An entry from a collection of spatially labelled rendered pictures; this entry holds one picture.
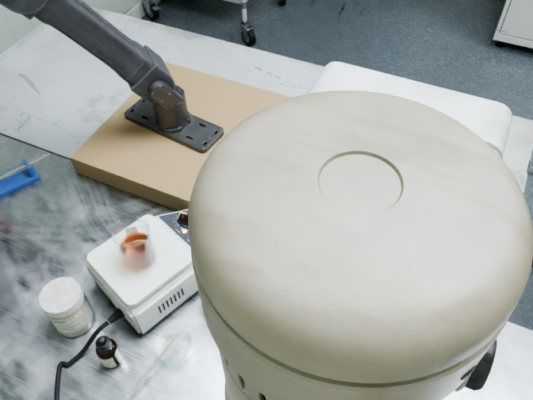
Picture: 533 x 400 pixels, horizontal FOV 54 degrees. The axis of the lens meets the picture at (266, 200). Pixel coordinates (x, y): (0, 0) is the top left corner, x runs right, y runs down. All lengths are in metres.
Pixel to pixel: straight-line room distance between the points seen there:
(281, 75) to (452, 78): 1.71
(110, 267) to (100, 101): 0.51
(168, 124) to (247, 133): 0.84
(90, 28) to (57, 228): 0.35
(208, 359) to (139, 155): 0.41
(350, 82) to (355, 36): 2.82
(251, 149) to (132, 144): 0.87
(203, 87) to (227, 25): 2.00
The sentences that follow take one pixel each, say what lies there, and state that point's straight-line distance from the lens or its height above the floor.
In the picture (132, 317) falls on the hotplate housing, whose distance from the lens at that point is 0.78.
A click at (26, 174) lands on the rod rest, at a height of 0.91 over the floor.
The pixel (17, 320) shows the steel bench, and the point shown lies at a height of 0.90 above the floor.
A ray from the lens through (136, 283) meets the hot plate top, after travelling 0.77.
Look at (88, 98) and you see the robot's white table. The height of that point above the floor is 0.90.
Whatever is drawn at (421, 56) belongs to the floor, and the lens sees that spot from 2.94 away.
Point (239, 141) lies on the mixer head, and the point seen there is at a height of 1.52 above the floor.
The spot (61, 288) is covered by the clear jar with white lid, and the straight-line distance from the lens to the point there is 0.81.
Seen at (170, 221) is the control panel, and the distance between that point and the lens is 0.86.
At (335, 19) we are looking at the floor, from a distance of 3.16.
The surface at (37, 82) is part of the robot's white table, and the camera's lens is 1.32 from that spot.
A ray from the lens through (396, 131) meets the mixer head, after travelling 0.17.
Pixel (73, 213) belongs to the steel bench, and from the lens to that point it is 1.00.
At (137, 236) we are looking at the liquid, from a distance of 0.78.
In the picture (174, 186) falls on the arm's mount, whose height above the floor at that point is 0.94.
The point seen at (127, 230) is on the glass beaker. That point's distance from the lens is 0.77.
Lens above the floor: 1.63
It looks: 50 degrees down
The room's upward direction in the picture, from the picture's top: 2 degrees counter-clockwise
